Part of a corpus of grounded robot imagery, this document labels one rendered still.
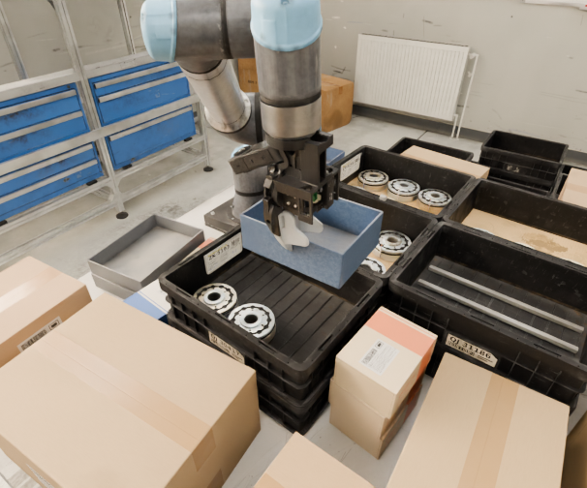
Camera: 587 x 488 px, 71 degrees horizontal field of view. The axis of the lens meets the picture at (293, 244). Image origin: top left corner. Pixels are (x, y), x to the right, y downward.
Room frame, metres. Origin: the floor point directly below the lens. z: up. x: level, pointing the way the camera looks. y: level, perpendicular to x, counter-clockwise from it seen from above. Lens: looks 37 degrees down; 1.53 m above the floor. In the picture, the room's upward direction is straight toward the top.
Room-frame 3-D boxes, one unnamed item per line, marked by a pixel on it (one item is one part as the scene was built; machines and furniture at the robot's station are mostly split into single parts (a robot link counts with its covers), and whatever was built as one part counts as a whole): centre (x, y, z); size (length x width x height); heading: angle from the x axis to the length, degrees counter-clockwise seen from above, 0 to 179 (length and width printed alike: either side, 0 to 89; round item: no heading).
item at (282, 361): (0.67, 0.05, 0.92); 0.40 x 0.30 x 0.02; 52
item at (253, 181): (1.24, 0.14, 0.91); 0.13 x 0.12 x 0.14; 91
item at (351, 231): (0.60, -0.03, 1.11); 0.20 x 0.15 x 0.07; 56
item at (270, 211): (0.52, 0.02, 1.20); 0.05 x 0.02 x 0.09; 144
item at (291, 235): (0.51, 0.00, 1.16); 0.06 x 0.03 x 0.09; 54
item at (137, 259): (0.97, 0.43, 0.77); 0.27 x 0.20 x 0.05; 153
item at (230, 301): (0.68, 0.18, 0.86); 0.10 x 0.10 x 0.01
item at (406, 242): (0.90, -0.27, 0.86); 0.10 x 0.10 x 0.01
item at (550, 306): (0.66, -0.45, 0.87); 0.40 x 0.30 x 0.11; 52
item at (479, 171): (1.35, -0.51, 0.78); 0.30 x 0.22 x 0.16; 49
